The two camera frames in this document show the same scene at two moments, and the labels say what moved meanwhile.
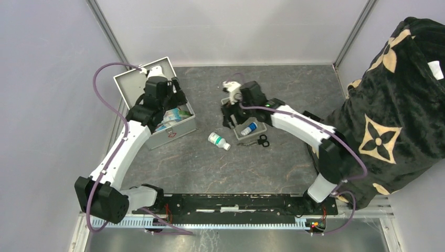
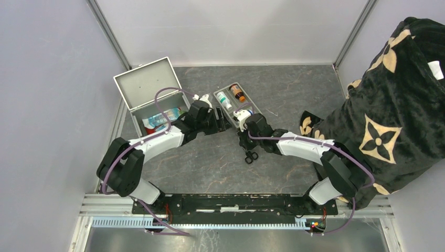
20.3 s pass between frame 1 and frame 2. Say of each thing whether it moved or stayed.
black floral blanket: stayed
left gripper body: moved
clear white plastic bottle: moved
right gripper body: moved
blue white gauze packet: stayed
